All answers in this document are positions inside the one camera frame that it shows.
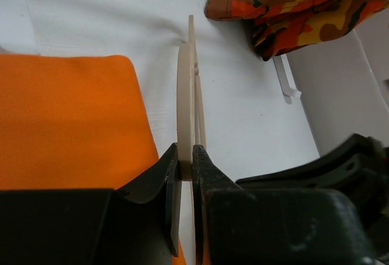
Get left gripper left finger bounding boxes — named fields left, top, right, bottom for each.
left=116, top=143, right=182, bottom=256

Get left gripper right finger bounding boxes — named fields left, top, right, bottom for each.
left=192, top=145, right=241, bottom=264

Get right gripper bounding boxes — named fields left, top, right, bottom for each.
left=236, top=134, right=388, bottom=258

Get wooden hanger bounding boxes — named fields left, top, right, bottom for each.
left=176, top=15, right=207, bottom=264

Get orange trousers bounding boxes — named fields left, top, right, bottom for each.
left=1, top=54, right=185, bottom=264

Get white clothes rack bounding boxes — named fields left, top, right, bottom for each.
left=273, top=54, right=301, bottom=105

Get orange camouflage garment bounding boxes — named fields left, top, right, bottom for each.
left=205, top=0, right=388, bottom=61

